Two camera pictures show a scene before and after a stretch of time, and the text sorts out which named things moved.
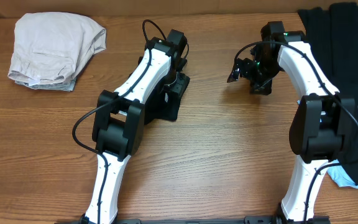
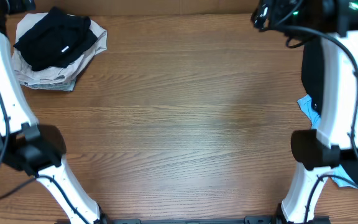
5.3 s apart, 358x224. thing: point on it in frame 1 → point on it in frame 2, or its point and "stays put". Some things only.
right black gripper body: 247,70 → 266,14
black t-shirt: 161,105 → 58,40
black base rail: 194,221 stays put
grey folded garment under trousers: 68,86 stays put
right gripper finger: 237,69 → 257,19
